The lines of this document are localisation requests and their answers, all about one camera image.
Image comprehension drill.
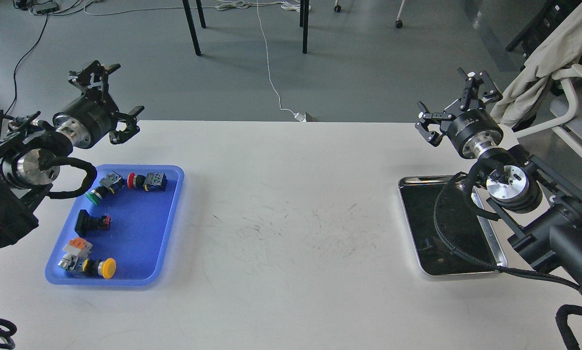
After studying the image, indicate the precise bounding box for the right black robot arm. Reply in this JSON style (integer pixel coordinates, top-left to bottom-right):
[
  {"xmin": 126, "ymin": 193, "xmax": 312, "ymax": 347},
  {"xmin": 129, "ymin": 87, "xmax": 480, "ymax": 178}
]
[{"xmin": 415, "ymin": 70, "xmax": 582, "ymax": 350}]

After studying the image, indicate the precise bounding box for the black table leg left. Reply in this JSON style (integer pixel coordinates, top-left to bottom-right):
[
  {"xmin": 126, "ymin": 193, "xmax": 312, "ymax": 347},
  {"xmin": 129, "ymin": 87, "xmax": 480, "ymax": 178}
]
[{"xmin": 182, "ymin": 0, "xmax": 207, "ymax": 57}]

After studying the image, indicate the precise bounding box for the white power adapter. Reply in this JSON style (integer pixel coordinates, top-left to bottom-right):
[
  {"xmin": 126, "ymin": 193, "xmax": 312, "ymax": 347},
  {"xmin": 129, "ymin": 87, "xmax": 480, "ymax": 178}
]
[{"xmin": 294, "ymin": 112, "xmax": 316, "ymax": 123}]

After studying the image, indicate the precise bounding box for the blue plastic tray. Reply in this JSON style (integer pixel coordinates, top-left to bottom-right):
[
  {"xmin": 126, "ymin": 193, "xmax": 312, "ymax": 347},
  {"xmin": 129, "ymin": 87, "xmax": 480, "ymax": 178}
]
[{"xmin": 45, "ymin": 164, "xmax": 184, "ymax": 287}]

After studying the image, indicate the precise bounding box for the black power strip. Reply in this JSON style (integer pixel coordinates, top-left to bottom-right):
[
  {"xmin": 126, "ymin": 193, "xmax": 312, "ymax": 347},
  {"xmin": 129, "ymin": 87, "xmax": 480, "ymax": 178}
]
[{"xmin": 29, "ymin": 1, "xmax": 59, "ymax": 16}]

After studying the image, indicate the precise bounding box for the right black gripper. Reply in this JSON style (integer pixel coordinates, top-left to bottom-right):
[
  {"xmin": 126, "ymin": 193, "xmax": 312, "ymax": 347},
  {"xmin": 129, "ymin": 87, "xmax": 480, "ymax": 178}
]
[{"xmin": 415, "ymin": 67, "xmax": 504, "ymax": 159}]

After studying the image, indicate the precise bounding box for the black table leg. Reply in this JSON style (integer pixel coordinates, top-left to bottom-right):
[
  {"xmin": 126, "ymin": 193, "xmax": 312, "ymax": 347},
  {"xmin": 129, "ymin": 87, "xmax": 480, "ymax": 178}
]
[
  {"xmin": 300, "ymin": 0, "xmax": 310, "ymax": 54},
  {"xmin": 182, "ymin": 0, "xmax": 207, "ymax": 57}
]

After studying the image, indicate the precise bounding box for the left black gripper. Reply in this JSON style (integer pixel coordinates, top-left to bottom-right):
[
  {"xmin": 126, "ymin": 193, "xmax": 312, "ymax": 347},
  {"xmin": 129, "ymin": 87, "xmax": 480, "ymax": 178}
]
[{"xmin": 53, "ymin": 61, "xmax": 145, "ymax": 149}]

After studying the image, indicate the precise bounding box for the black floor cable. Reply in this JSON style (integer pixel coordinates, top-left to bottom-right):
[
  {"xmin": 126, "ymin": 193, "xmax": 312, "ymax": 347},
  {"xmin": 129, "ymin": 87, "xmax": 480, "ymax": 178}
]
[{"xmin": 0, "ymin": 0, "xmax": 85, "ymax": 145}]

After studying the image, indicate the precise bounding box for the white floor cable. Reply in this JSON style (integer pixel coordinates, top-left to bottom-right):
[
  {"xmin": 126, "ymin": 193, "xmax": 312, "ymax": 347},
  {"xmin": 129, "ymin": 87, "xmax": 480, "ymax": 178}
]
[{"xmin": 84, "ymin": 0, "xmax": 312, "ymax": 117}]

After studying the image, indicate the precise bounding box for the black selector switch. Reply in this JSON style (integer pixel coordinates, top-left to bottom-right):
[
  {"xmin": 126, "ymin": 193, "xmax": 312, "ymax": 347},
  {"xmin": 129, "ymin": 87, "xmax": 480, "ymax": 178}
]
[{"xmin": 74, "ymin": 209, "xmax": 111, "ymax": 238}]

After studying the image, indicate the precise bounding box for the black table leg right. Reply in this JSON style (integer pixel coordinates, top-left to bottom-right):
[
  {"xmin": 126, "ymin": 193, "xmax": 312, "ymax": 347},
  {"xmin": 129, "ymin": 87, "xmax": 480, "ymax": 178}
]
[{"xmin": 300, "ymin": 0, "xmax": 310, "ymax": 54}]

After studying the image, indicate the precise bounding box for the white chair frame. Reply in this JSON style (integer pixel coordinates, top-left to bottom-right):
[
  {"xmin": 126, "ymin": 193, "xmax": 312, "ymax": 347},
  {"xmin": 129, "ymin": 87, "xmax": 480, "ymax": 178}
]
[{"xmin": 515, "ymin": 64, "xmax": 582, "ymax": 158}]

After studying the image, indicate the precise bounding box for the yellow mushroom push button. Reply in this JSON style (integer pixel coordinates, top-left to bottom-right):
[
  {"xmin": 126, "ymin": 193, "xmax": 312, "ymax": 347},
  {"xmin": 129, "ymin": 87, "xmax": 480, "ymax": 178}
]
[{"xmin": 58, "ymin": 256, "xmax": 117, "ymax": 280}]

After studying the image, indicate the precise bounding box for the red push button switch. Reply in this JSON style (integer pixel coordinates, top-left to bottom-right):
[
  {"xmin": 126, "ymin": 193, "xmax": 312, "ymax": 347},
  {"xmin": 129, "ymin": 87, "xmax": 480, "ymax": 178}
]
[{"xmin": 126, "ymin": 172, "xmax": 168, "ymax": 192}]

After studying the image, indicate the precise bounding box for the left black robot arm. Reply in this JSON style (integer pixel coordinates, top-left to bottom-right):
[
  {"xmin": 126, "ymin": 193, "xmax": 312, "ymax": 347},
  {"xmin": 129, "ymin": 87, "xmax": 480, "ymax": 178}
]
[{"xmin": 0, "ymin": 60, "xmax": 144, "ymax": 248}]

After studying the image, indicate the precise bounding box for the silver metal tray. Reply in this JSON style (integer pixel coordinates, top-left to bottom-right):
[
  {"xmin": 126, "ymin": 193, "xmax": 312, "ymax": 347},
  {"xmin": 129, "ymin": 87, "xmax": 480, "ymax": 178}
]
[{"xmin": 398, "ymin": 175, "xmax": 508, "ymax": 278}]

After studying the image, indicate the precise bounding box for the orange white contact block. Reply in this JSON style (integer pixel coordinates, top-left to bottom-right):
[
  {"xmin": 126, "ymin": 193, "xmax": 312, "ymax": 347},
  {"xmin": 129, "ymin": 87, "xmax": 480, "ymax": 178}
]
[{"xmin": 63, "ymin": 237, "xmax": 93, "ymax": 258}]

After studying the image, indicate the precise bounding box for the green push button switch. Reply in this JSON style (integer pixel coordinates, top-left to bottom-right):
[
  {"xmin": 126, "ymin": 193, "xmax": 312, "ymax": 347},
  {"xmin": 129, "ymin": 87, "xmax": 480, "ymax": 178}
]
[{"xmin": 85, "ymin": 172, "xmax": 125, "ymax": 206}]

